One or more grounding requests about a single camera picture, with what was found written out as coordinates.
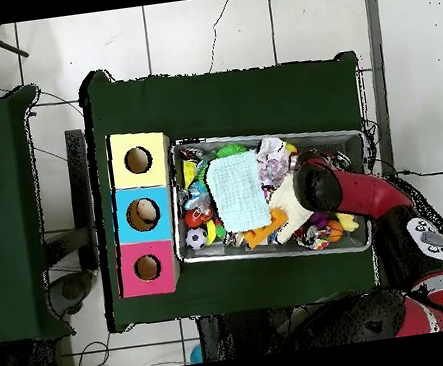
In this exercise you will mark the cream waffle cloth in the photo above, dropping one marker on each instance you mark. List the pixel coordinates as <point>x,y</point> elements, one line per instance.
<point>287,206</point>

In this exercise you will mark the wooden box three holes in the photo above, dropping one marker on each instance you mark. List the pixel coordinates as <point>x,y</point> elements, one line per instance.
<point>152,176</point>

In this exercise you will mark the shallow mesh bin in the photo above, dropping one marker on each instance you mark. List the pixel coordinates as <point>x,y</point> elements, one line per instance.
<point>321,142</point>

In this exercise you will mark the mint waffle cloth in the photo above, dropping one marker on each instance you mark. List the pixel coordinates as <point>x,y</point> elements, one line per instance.
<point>239,192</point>

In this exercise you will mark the green spiky ball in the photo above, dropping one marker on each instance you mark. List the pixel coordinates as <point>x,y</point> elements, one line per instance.
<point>231,150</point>

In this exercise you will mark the yellow cheese wedge toy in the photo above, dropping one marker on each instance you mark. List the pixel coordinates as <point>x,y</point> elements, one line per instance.
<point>189,173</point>

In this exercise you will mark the crumpled printed white wrapper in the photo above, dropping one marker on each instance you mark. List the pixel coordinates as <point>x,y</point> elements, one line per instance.
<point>271,164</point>

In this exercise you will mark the small soccer ball toy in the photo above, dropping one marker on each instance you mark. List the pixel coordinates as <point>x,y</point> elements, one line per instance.
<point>196,238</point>

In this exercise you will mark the long orange toy brick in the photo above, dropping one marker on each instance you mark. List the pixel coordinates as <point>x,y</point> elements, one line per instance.
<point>261,236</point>

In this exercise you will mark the small basketball toy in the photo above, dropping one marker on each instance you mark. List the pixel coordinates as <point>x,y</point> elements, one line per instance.
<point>334,230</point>

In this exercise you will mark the yellow plush toy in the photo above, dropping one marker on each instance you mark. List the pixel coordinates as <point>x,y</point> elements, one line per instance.
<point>347,222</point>

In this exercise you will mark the black upright panel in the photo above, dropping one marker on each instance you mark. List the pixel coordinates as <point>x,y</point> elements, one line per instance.
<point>81,189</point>

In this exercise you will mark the blue object on floor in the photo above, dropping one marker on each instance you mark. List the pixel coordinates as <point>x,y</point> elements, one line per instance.
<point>196,355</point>

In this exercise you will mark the green cloth side table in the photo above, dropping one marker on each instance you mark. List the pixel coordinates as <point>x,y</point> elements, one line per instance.
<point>0,220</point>

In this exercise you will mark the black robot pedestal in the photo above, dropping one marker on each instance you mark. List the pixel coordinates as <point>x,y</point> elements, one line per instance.
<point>241,333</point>

